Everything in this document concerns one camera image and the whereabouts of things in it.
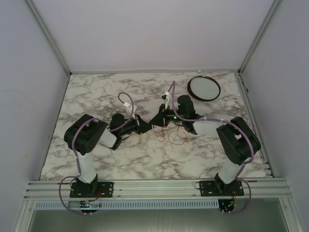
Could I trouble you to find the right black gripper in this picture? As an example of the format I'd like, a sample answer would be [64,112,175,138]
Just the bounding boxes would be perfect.
[149,103,185,128]

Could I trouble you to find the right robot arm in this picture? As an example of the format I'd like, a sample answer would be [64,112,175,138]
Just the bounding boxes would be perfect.
[149,92,261,196]

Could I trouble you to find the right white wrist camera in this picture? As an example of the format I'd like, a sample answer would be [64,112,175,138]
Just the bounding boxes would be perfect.
[160,91,171,109]

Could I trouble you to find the red long wire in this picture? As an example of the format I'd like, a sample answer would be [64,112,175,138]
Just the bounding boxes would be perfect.
[154,125,191,145]

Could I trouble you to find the right aluminium corner post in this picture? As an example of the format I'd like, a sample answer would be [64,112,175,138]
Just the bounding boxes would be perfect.
[238,0,284,75]

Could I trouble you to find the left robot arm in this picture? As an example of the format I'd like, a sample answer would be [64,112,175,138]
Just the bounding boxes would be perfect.
[64,114,152,198]

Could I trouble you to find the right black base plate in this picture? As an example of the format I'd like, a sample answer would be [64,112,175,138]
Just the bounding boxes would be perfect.
[198,180,244,197]

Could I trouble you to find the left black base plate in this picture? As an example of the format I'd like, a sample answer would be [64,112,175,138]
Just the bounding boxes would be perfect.
[70,180,114,198]

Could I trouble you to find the round brown-rimmed dish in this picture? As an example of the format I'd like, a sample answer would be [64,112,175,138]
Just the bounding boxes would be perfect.
[187,75,221,102]

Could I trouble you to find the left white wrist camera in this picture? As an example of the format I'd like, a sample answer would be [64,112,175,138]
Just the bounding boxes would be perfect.
[123,102,137,114]

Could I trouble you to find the aluminium front rail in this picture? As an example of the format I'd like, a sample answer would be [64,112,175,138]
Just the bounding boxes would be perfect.
[24,178,292,200]

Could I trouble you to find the grey slotted cable duct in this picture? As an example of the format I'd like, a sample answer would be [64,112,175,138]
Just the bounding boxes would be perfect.
[35,199,219,210]

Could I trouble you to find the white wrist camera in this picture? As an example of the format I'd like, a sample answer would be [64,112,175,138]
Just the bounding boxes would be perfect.
[123,102,137,114]
[160,91,171,109]

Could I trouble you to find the aluminium corner post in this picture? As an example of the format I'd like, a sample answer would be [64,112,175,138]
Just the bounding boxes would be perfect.
[25,0,71,76]
[238,0,284,75]

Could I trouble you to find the yellow loose wire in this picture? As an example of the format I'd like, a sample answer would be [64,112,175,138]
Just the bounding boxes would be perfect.
[140,128,169,143]

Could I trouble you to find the left aluminium corner post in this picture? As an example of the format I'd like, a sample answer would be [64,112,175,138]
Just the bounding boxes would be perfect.
[25,0,71,76]

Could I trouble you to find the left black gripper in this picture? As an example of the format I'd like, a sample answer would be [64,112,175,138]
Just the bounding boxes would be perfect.
[119,114,155,136]

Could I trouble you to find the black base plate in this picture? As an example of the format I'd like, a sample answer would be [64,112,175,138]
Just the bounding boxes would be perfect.
[198,180,244,197]
[70,180,114,198]

